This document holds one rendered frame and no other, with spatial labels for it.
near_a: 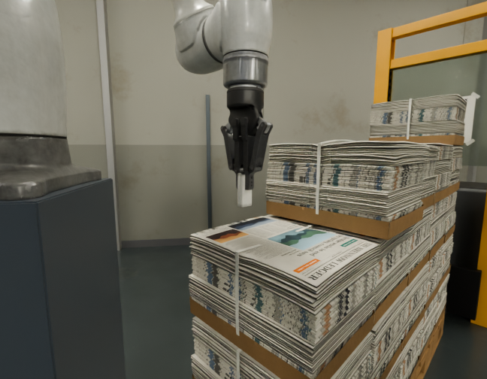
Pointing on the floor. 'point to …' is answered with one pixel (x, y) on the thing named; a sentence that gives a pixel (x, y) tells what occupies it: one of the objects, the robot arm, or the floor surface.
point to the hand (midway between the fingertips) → (244, 189)
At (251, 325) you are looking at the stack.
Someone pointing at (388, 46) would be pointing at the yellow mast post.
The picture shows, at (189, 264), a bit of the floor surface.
